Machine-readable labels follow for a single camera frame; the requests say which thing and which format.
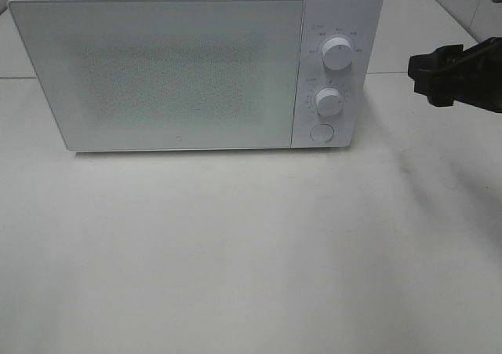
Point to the white microwave knob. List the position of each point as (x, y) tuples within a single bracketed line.
[(329, 102), (337, 52)]

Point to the white microwave door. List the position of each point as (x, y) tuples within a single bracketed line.
[(141, 76)]

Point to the white microwave oven body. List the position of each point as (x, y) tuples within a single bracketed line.
[(322, 19)]

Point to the round white door button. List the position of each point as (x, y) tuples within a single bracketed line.
[(322, 133)]

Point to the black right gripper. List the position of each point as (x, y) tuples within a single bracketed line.
[(480, 68)]

